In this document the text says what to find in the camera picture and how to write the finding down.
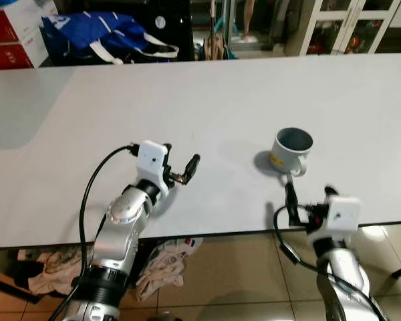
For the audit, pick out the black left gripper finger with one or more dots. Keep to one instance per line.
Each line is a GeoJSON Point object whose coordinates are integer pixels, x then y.
{"type": "Point", "coordinates": [168, 151]}
{"type": "Point", "coordinates": [193, 166]}

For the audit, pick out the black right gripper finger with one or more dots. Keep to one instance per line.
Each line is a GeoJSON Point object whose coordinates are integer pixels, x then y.
{"type": "Point", "coordinates": [291, 200]}
{"type": "Point", "coordinates": [331, 192]}

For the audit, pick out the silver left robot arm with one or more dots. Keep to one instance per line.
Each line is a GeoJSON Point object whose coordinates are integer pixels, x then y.
{"type": "Point", "coordinates": [117, 234]}

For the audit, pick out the white ceramic mug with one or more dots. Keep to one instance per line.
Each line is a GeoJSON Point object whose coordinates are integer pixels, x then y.
{"type": "Point", "coordinates": [287, 159]}

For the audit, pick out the white printed cloth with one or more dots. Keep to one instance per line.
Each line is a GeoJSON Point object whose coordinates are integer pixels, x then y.
{"type": "Point", "coordinates": [164, 271]}

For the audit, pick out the beige tote bag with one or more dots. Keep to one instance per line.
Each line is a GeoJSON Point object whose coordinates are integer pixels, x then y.
{"type": "Point", "coordinates": [216, 47]}

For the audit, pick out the black case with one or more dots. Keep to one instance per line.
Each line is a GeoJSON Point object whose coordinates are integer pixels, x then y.
{"type": "Point", "coordinates": [177, 30]}

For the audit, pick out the blue fabric bag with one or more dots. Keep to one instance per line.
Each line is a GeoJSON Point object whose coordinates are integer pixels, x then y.
{"type": "Point", "coordinates": [100, 33]}

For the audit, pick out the beige crumpled cloth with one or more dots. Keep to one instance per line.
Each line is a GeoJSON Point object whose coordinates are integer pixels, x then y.
{"type": "Point", "coordinates": [57, 271]}

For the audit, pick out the bare person leg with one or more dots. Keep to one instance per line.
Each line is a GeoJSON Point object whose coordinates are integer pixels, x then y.
{"type": "Point", "coordinates": [249, 20]}

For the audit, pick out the white glass door cabinet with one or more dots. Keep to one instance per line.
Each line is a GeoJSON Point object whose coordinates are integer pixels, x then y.
{"type": "Point", "coordinates": [312, 30]}

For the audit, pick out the red white cardboard box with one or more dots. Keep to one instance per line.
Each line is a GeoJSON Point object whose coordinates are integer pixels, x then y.
{"type": "Point", "coordinates": [7, 57]}
{"type": "Point", "coordinates": [3, 27]}

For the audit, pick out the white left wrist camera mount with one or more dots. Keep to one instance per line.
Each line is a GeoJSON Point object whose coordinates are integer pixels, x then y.
{"type": "Point", "coordinates": [150, 159]}

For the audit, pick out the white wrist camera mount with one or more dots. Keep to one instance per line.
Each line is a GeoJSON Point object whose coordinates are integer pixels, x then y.
{"type": "Point", "coordinates": [150, 159]}
{"type": "Point", "coordinates": [341, 214]}

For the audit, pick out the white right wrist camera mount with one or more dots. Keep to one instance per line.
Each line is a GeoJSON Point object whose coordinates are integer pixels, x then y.
{"type": "Point", "coordinates": [341, 214]}

